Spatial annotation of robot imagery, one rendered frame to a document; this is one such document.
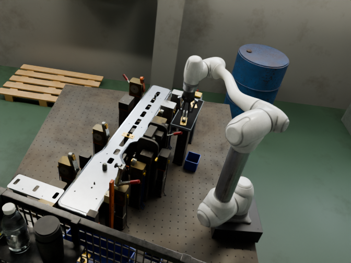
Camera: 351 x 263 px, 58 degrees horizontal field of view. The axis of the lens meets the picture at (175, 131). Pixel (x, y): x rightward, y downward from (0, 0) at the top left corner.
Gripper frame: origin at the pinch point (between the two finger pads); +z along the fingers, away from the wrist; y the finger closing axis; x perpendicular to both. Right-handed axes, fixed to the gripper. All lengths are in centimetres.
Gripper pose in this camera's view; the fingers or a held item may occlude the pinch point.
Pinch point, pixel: (184, 116)
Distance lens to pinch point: 207.3
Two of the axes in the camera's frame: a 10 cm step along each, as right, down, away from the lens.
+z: -1.3, 7.6, 6.3
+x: -1.4, 6.2, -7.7
